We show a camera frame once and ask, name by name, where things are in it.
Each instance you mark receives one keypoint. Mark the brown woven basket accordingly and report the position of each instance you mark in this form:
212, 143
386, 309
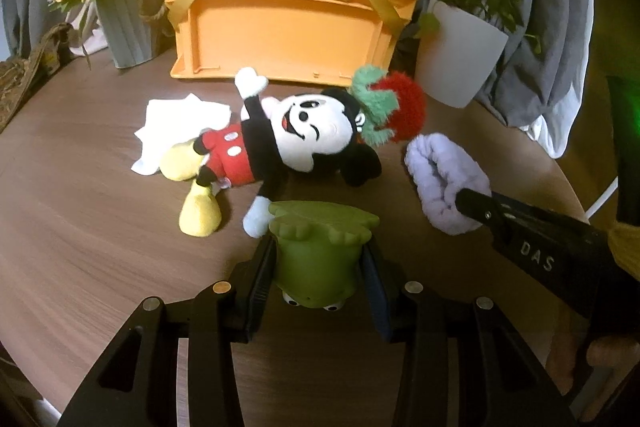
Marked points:
20, 77

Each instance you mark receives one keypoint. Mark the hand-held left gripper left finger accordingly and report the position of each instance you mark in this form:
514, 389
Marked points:
260, 279

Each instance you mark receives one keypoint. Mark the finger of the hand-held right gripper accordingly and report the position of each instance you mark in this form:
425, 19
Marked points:
482, 209

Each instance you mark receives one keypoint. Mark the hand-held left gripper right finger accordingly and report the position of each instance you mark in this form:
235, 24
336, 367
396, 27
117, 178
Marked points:
375, 289

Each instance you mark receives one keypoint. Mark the orange plastic basket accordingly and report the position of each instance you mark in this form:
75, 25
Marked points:
280, 37

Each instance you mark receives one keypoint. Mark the white cloth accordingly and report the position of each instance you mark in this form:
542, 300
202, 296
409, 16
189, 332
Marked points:
170, 122

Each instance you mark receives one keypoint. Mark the green frog toy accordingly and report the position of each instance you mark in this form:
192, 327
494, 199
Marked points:
315, 257

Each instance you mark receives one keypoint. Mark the white plant pot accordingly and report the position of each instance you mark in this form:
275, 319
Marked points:
460, 57

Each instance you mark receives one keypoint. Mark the purple fuzzy towel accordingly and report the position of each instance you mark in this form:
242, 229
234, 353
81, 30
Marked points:
440, 177

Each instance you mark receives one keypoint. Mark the person's right hand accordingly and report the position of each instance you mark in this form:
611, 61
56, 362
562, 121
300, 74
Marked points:
559, 357

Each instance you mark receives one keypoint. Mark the red strawberry plush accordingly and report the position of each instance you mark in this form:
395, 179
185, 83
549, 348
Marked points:
405, 107

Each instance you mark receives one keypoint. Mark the mouse plush toy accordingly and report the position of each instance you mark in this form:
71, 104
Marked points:
310, 127

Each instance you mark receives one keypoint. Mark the grey ribbed vase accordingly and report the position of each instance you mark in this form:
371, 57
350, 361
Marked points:
125, 32

